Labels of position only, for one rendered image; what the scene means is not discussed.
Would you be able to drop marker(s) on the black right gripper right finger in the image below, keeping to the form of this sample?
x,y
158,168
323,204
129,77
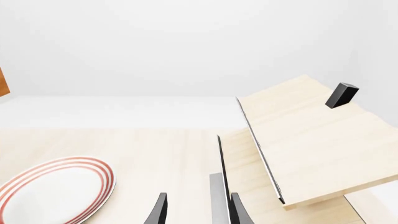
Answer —
x,y
241,213

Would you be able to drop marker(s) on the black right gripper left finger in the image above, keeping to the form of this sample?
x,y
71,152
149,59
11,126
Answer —
x,y
158,211

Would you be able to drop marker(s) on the pale wooden drawer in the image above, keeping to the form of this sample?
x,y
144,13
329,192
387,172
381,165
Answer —
x,y
245,168

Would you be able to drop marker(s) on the pale wooden cabinet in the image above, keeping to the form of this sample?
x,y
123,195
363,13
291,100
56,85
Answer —
x,y
314,144

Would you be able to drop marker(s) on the white plate with red rings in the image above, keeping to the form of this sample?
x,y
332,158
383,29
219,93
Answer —
x,y
53,193

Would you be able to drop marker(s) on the small black block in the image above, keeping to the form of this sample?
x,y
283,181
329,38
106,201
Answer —
x,y
341,95

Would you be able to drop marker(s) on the orange-brown wooden panel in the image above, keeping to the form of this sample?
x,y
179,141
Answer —
x,y
3,84

